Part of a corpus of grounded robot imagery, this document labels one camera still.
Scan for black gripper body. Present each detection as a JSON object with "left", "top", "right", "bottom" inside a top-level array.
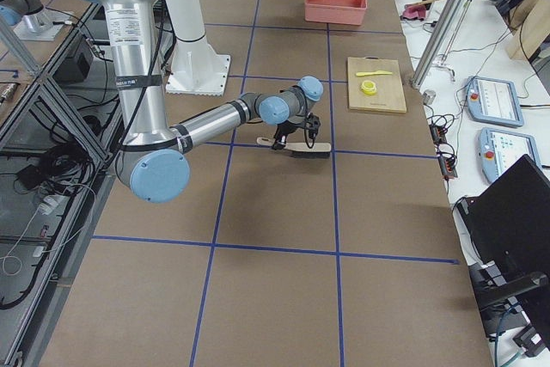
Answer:
[{"left": 274, "top": 113, "right": 321, "bottom": 140}]

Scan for beige hand brush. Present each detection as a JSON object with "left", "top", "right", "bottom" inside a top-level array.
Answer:
[{"left": 256, "top": 137, "right": 332, "bottom": 159}]

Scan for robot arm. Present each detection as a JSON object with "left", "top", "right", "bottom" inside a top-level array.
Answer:
[{"left": 89, "top": 0, "right": 323, "bottom": 203}]

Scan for pink plastic bin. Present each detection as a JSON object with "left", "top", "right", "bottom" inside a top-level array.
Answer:
[{"left": 304, "top": 0, "right": 367, "bottom": 26}]

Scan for bamboo cutting board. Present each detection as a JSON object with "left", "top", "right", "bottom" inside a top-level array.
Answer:
[{"left": 347, "top": 57, "right": 406, "bottom": 113}]

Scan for yellow plastic toy knife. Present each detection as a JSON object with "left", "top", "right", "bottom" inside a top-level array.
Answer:
[{"left": 355, "top": 70, "right": 394, "bottom": 77}]

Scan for metal reacher grabber tool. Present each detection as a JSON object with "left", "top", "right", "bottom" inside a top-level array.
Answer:
[{"left": 432, "top": 0, "right": 473, "bottom": 83}]

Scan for pink cloth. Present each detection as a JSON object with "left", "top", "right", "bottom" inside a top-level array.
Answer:
[{"left": 400, "top": 3, "right": 428, "bottom": 21}]

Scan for upper blue teach pendant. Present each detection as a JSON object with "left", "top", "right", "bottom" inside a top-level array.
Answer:
[{"left": 466, "top": 76, "right": 524, "bottom": 128}]

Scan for blue teach pendant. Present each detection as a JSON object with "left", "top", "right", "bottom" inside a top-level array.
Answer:
[
  {"left": 479, "top": 127, "right": 541, "bottom": 183},
  {"left": 466, "top": 76, "right": 524, "bottom": 128}
]

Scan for wooden sticks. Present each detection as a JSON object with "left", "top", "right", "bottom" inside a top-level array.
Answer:
[{"left": 405, "top": 0, "right": 442, "bottom": 9}]

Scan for lower blue teach pendant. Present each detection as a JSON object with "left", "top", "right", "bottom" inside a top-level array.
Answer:
[{"left": 479, "top": 127, "right": 541, "bottom": 183}]

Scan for black monitor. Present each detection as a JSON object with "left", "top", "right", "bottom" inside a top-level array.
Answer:
[{"left": 457, "top": 155, "right": 549, "bottom": 281}]

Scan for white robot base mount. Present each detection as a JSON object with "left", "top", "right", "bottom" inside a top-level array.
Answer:
[{"left": 166, "top": 0, "right": 231, "bottom": 96}]

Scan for aluminium frame post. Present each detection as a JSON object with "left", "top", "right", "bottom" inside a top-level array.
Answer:
[{"left": 410, "top": 0, "right": 466, "bottom": 89}]

